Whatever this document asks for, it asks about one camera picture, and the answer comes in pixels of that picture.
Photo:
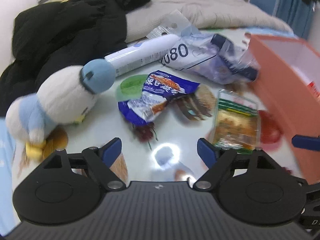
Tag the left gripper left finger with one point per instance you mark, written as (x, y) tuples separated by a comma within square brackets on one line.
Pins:
[(67, 187)]

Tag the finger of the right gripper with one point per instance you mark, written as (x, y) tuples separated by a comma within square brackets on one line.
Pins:
[(306, 142)]

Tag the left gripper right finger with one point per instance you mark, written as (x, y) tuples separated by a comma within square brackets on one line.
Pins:
[(252, 188)]

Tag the green clear snack bag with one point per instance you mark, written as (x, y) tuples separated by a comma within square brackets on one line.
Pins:
[(236, 123)]

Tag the blue white snack bag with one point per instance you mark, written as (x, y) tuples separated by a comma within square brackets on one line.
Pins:
[(159, 89)]

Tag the light blue star bedsheet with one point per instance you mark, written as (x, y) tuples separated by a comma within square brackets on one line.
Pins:
[(8, 147)]

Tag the pink cardboard box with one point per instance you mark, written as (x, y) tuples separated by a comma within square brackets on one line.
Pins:
[(288, 83)]

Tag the blue white plush bird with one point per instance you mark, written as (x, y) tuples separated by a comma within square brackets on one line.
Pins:
[(64, 98)]

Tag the fruit print mat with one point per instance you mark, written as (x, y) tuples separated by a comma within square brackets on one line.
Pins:
[(171, 156)]

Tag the clear blue plastic bag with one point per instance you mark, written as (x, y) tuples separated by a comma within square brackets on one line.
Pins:
[(212, 56)]

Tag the blue curtain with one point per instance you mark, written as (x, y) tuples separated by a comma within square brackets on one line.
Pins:
[(297, 15)]

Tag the white cylindrical tube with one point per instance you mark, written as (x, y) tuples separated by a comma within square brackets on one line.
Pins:
[(141, 54)]

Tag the black jacket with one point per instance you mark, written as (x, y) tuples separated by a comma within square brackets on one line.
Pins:
[(55, 35)]

